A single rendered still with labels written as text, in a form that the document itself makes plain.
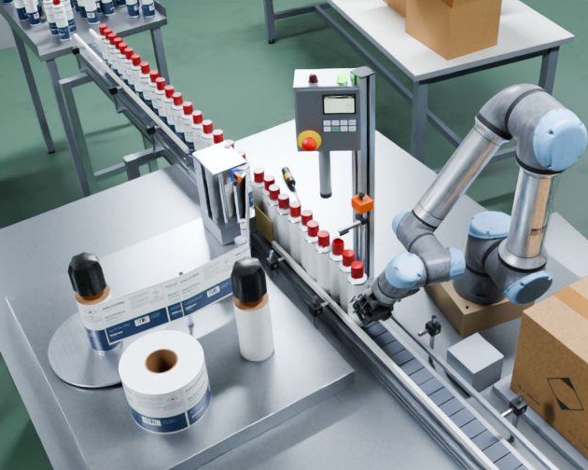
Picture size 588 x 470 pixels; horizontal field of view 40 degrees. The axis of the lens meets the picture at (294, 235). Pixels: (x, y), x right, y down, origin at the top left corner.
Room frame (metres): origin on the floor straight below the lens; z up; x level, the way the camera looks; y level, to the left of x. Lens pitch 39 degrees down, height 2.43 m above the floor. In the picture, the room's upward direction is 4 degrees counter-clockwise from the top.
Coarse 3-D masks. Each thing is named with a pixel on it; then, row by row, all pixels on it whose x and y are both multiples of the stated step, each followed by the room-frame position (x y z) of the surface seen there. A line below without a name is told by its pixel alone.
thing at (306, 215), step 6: (306, 210) 1.76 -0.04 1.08; (306, 216) 1.73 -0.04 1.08; (312, 216) 1.74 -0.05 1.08; (306, 222) 1.73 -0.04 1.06; (300, 228) 1.74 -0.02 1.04; (306, 228) 1.73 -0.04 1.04; (300, 234) 1.74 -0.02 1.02; (300, 240) 1.74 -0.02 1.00; (300, 246) 1.74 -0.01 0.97; (306, 270) 1.73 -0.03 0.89
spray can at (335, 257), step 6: (336, 240) 1.62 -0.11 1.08; (342, 240) 1.62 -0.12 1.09; (336, 246) 1.60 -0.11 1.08; (342, 246) 1.60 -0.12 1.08; (330, 252) 1.62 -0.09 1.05; (336, 252) 1.60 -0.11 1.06; (342, 252) 1.60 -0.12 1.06; (330, 258) 1.60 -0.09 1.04; (336, 258) 1.59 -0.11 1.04; (342, 258) 1.59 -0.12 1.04; (330, 264) 1.60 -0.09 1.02; (336, 264) 1.59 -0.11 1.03; (330, 270) 1.60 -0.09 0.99; (336, 270) 1.59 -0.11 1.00; (330, 276) 1.60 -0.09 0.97; (336, 276) 1.59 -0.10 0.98; (330, 282) 1.61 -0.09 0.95; (336, 282) 1.59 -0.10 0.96; (330, 288) 1.61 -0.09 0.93; (336, 288) 1.59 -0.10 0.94; (330, 294) 1.61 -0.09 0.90; (336, 294) 1.59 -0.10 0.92; (336, 300) 1.59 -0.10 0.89
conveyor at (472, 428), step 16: (384, 336) 1.46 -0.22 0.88; (400, 352) 1.40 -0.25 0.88; (400, 368) 1.34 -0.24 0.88; (416, 368) 1.34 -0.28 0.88; (400, 384) 1.30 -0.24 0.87; (416, 384) 1.29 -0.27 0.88; (432, 384) 1.28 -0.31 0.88; (416, 400) 1.24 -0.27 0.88; (432, 400) 1.24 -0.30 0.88; (448, 400) 1.23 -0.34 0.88; (432, 416) 1.19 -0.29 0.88; (448, 416) 1.19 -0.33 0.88; (464, 416) 1.18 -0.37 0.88; (448, 432) 1.14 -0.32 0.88; (464, 432) 1.14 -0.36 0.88; (480, 432) 1.13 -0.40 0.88; (464, 448) 1.09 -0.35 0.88; (480, 448) 1.09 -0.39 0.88; (496, 448) 1.09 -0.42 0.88; (480, 464) 1.05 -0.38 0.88; (496, 464) 1.04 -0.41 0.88; (512, 464) 1.04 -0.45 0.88
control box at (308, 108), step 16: (304, 80) 1.78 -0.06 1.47; (320, 80) 1.77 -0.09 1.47; (304, 96) 1.74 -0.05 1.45; (320, 96) 1.73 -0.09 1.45; (304, 112) 1.74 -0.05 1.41; (320, 112) 1.73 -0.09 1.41; (304, 128) 1.74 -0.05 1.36; (320, 128) 1.73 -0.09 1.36; (320, 144) 1.73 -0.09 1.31; (336, 144) 1.73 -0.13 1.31; (352, 144) 1.72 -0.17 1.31
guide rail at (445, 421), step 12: (324, 300) 1.59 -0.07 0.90; (336, 312) 1.54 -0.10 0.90; (348, 324) 1.49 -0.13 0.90; (360, 336) 1.44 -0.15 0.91; (372, 348) 1.39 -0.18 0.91; (384, 360) 1.35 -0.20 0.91; (396, 372) 1.31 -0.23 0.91; (408, 384) 1.27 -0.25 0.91; (420, 396) 1.23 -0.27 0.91; (432, 408) 1.19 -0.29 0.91; (444, 420) 1.15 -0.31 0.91; (456, 432) 1.11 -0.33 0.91; (468, 444) 1.08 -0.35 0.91; (480, 456) 1.04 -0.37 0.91; (492, 468) 1.01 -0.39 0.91
